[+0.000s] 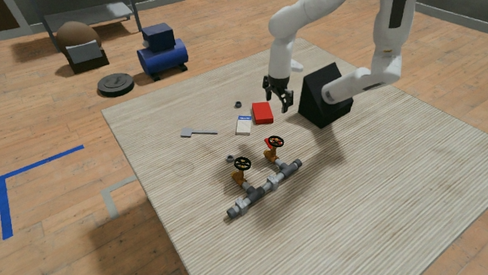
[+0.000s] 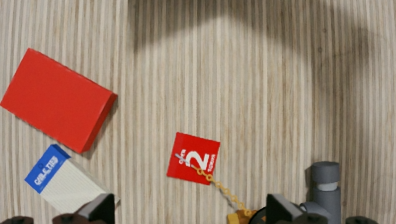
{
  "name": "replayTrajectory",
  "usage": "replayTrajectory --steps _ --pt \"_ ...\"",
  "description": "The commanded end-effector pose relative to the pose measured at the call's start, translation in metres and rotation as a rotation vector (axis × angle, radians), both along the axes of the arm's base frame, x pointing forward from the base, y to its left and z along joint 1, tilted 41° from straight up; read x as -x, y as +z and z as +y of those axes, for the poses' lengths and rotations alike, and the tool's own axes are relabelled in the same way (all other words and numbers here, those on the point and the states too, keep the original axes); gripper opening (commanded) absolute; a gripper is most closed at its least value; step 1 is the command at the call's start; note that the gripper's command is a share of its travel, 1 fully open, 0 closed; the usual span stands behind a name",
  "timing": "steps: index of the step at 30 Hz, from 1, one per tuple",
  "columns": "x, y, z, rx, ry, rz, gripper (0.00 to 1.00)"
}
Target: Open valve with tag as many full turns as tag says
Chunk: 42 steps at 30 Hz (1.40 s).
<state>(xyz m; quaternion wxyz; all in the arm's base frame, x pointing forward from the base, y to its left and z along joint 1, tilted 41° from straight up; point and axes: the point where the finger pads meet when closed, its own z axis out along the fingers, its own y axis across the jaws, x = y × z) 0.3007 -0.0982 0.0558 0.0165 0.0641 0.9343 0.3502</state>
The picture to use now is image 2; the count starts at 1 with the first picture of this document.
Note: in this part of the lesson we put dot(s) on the red square tag with gold chain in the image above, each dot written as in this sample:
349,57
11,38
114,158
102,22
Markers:
196,162

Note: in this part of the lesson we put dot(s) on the red rectangular box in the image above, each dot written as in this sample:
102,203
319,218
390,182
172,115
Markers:
55,99

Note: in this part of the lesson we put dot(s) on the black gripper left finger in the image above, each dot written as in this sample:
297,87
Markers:
102,208

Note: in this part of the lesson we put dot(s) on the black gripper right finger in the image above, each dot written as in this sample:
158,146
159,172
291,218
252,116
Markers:
280,211

